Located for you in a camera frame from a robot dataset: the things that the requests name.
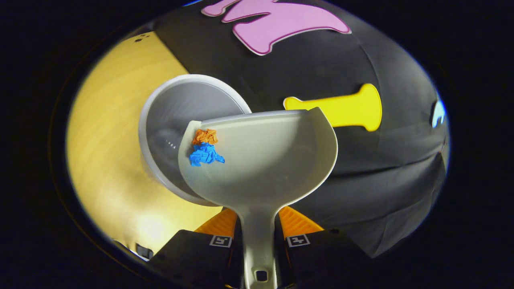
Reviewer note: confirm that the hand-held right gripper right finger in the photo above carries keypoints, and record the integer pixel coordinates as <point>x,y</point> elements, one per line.
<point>317,261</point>

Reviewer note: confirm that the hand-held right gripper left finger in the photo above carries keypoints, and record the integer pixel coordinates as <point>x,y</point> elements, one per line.
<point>200,259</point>

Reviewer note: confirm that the blue paper scrap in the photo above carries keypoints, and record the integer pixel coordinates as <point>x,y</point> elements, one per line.
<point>204,154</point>

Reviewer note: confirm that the white dustpan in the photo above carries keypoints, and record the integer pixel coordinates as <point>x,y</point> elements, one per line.
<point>273,160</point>

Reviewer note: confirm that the orange paper scrap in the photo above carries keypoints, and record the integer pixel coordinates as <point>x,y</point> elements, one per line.
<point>204,137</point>

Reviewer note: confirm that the white ribbed garbage bin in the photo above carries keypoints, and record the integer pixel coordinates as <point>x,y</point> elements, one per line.
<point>180,104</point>

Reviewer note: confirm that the black backdrop cloth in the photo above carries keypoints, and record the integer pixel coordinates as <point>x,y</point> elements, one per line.
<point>321,72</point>

